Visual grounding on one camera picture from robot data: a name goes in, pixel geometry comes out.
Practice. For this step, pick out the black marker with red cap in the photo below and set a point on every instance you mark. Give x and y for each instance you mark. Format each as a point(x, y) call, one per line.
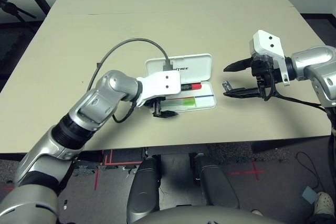
point(194, 86)

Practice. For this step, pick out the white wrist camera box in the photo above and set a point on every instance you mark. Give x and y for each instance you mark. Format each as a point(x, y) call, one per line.
point(162, 82)
point(265, 43)

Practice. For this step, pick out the dark grey robot right leg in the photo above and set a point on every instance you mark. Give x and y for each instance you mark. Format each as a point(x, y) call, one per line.
point(215, 182)

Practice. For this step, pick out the dark grey robot leg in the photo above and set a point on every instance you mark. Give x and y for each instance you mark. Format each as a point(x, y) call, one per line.
point(215, 182)
point(144, 187)

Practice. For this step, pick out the black tripod stand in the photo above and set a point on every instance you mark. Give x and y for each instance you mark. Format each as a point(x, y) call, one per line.
point(11, 7)

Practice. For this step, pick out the dark grey robot left leg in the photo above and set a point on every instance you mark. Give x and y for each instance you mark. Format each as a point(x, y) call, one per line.
point(144, 187)

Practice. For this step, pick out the blue-grey foot pedal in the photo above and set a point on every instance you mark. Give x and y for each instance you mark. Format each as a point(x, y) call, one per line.
point(309, 195)

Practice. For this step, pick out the white perforated bystander clog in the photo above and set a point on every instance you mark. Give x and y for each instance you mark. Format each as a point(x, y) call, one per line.
point(324, 202)

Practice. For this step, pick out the white plastic pencil case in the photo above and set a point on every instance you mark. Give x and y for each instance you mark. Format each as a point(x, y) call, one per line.
point(199, 66)

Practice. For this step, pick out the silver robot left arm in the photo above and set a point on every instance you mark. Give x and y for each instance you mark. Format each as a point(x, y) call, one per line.
point(105, 95)

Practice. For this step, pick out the white bystander shoe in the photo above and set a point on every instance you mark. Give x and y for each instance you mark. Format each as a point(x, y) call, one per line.
point(256, 212)

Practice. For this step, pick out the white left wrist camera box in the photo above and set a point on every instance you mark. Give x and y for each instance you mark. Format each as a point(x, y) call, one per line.
point(162, 82)

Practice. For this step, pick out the silver robot torso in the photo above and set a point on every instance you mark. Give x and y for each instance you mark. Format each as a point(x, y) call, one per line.
point(199, 217)

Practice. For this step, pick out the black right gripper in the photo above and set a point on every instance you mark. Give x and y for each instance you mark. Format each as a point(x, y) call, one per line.
point(266, 74)

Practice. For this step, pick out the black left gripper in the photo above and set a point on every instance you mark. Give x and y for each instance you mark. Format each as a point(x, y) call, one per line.
point(156, 107)

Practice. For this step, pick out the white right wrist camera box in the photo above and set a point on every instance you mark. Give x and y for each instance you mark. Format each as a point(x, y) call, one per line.
point(265, 43)

